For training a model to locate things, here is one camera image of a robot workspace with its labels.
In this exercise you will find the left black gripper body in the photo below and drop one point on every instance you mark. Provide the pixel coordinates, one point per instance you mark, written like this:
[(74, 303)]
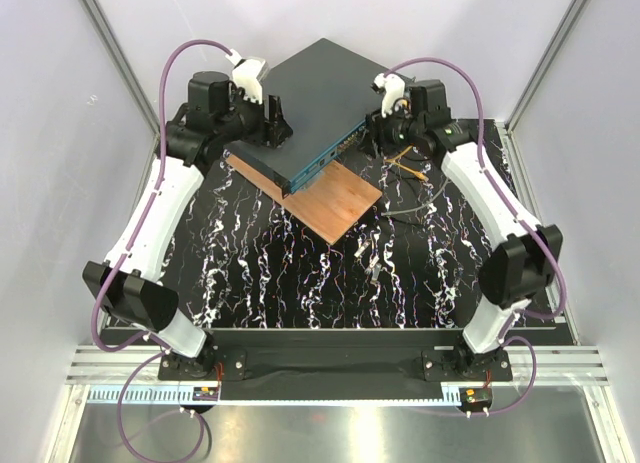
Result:
[(267, 130)]

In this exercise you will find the dark grey network switch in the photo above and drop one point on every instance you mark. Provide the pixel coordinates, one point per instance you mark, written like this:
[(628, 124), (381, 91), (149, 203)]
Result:
[(326, 93)]

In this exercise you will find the right aluminium frame post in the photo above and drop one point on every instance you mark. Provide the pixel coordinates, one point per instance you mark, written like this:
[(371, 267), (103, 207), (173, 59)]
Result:
[(560, 37)]

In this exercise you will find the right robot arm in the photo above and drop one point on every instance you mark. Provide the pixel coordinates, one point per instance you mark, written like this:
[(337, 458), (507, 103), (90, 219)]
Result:
[(519, 266)]

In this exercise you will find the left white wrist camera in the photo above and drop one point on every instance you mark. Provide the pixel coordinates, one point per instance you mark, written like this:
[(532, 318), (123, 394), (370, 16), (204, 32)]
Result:
[(248, 74)]

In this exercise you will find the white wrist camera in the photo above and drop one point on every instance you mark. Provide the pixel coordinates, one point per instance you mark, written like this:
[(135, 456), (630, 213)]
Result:
[(392, 88), (248, 74)]

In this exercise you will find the aluminium frame post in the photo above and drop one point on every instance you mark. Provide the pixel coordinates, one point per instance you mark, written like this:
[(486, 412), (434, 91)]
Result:
[(109, 40), (560, 37)]

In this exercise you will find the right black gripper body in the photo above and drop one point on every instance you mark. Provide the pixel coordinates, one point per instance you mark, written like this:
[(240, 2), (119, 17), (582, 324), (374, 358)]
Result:
[(391, 132)]

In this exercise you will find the slotted cable duct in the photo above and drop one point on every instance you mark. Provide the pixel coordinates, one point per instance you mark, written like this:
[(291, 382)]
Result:
[(228, 394)]

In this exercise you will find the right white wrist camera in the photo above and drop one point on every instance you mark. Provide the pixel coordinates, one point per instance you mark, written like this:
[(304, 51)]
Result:
[(392, 88)]

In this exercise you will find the left aluminium frame post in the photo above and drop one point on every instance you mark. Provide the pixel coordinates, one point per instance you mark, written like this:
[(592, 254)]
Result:
[(109, 40)]

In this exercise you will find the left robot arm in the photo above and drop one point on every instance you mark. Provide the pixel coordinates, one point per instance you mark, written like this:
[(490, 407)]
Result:
[(220, 109)]

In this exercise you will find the wooden base board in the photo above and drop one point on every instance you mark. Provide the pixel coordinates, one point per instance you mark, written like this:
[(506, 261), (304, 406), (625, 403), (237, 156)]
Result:
[(330, 206)]

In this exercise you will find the black marble pattern mat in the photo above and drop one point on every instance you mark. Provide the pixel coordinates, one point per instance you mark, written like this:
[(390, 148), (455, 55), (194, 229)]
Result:
[(239, 260)]

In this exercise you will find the aluminium rail profile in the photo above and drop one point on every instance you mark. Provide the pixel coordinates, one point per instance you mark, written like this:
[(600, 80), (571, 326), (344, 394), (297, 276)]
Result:
[(556, 365)]

